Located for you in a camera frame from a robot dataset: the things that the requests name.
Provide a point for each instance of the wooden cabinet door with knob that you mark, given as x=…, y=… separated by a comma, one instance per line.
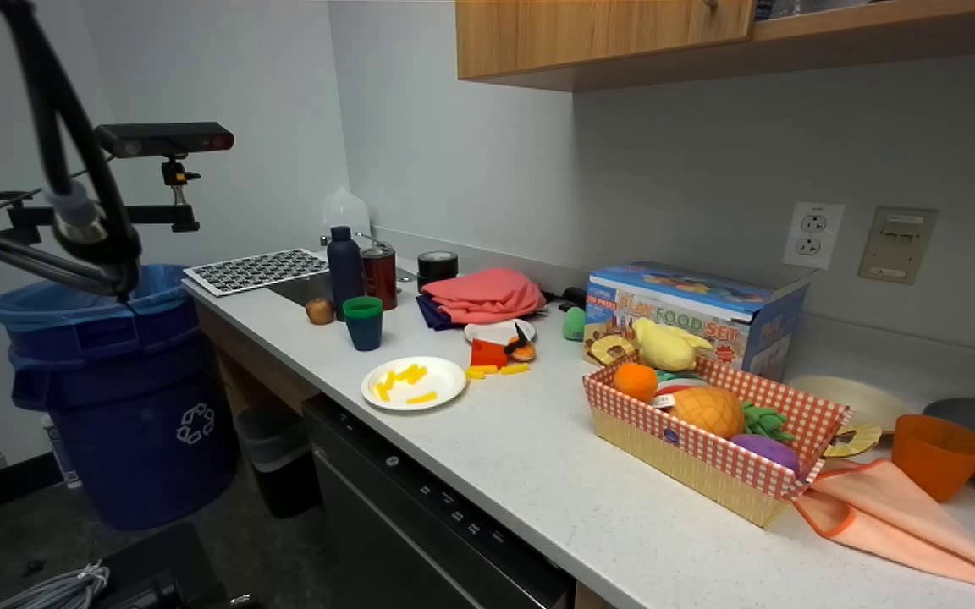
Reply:
x=602, y=35

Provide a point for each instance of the coral red cloth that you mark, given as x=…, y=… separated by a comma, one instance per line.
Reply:
x=483, y=296

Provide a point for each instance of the red toy fries carton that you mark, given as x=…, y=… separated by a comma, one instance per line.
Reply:
x=490, y=352

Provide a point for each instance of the dark blue cloth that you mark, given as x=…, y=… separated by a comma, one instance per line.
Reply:
x=434, y=314

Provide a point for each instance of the orange and black toy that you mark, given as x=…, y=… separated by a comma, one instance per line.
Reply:
x=522, y=349

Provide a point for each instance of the black cup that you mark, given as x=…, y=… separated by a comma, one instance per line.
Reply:
x=438, y=267

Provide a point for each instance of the yellow toy fry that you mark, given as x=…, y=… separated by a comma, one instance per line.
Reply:
x=492, y=370
x=384, y=391
x=476, y=370
x=388, y=377
x=516, y=365
x=416, y=370
x=422, y=397
x=409, y=381

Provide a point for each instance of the black flat device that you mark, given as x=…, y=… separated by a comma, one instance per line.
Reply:
x=559, y=299

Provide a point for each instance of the green round sponge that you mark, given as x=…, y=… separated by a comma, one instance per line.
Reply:
x=572, y=321

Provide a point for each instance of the dark red cup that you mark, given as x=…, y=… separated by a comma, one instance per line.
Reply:
x=381, y=276

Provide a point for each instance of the green plastic cup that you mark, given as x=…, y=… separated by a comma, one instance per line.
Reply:
x=364, y=310

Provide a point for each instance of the blue plastic cup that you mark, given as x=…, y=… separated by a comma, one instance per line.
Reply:
x=364, y=336

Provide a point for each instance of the brown toy bread slice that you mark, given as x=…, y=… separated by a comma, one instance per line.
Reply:
x=612, y=349

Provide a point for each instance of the dark blue bottle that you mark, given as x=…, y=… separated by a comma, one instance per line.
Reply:
x=343, y=270

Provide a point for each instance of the small orange toy fruit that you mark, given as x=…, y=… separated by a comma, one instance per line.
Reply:
x=634, y=381

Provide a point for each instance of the small brown ball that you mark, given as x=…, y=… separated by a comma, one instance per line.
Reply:
x=320, y=311

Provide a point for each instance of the clear soap bottle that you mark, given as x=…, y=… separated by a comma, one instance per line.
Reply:
x=347, y=209

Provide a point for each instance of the yellow toy banana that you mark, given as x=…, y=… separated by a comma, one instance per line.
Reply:
x=667, y=344

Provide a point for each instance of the white red toy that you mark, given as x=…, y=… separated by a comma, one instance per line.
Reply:
x=667, y=393

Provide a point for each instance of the blue toy food box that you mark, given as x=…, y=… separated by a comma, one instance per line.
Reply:
x=692, y=299

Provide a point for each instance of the white grid sink rack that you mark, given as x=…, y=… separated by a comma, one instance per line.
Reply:
x=254, y=270

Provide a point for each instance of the large orange toy fruit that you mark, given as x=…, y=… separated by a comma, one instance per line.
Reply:
x=709, y=411

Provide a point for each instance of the small grey waste bin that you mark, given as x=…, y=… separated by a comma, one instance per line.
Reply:
x=272, y=452

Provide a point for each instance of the wooden tray of toy food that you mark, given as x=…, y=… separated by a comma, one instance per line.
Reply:
x=713, y=460

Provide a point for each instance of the green toy vegetable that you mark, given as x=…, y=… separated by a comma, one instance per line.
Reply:
x=766, y=420

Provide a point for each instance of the purple toy vegetable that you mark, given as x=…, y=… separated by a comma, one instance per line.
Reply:
x=766, y=452

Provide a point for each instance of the cream plate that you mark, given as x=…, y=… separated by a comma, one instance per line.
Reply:
x=848, y=397

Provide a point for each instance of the blue recycling bin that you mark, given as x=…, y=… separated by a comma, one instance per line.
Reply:
x=126, y=393

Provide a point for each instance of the yellow toy fruit slice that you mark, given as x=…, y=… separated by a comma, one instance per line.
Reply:
x=850, y=442

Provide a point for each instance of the black perforated table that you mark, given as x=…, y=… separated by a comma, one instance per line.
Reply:
x=162, y=568

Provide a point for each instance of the peach cloth napkin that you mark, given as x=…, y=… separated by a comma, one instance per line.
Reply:
x=906, y=529

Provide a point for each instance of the orange plastic cup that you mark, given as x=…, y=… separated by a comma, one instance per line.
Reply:
x=939, y=452

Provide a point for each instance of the white wall outlet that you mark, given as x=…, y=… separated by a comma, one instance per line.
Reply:
x=813, y=233

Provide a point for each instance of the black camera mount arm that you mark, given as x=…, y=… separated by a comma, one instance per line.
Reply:
x=162, y=209

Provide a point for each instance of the black stereo camera bar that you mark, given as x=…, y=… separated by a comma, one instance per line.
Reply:
x=162, y=138

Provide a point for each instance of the wooden wall cabinet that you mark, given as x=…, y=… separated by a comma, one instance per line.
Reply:
x=848, y=52

